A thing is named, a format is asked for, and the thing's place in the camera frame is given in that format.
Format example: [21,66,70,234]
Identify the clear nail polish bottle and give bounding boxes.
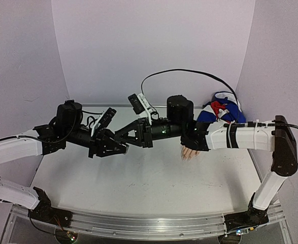
[123,145,129,154]

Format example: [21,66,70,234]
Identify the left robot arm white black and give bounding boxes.
[0,100,128,222]

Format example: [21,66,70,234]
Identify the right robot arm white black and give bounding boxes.
[115,95,298,226]

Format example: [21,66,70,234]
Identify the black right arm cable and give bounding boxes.
[141,68,298,165]

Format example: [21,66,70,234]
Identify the blue white red jacket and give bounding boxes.
[197,91,246,124]

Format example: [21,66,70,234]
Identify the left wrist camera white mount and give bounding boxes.
[86,107,117,140]

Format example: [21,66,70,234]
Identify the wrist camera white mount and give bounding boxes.
[86,107,117,140]
[128,93,158,128]

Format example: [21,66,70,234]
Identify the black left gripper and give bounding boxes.
[65,126,123,159]

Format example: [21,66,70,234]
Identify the mannequin hand with long nails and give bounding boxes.
[181,146,200,161]

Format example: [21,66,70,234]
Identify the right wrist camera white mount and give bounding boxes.
[128,93,158,128]

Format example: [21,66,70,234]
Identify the aluminium front rail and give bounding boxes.
[13,203,285,241]

